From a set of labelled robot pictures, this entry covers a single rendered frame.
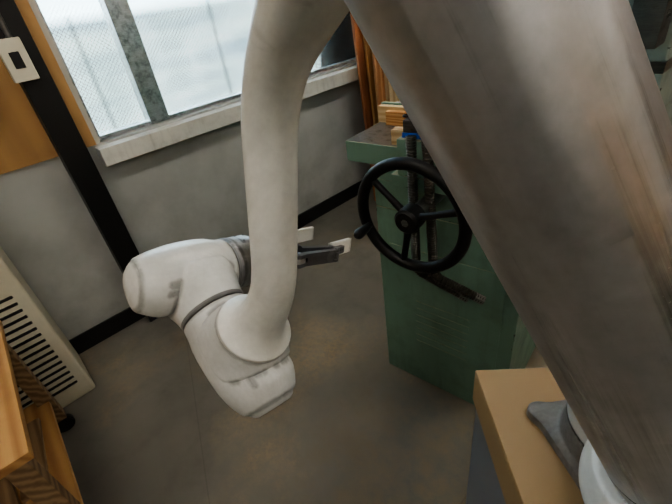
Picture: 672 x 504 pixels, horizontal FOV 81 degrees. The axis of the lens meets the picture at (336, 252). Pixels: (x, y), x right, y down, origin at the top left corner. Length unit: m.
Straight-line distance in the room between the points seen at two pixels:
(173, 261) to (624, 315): 0.51
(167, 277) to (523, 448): 0.56
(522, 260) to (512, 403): 0.53
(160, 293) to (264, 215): 0.22
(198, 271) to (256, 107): 0.27
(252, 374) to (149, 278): 0.19
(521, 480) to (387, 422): 0.89
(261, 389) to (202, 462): 1.06
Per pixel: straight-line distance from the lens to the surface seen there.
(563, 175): 0.19
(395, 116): 1.24
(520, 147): 0.18
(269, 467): 1.49
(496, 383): 0.75
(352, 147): 1.16
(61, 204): 1.99
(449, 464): 1.43
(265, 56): 0.41
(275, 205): 0.43
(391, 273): 1.30
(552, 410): 0.72
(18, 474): 1.22
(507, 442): 0.69
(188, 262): 0.60
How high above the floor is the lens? 1.26
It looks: 33 degrees down
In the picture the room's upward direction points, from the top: 9 degrees counter-clockwise
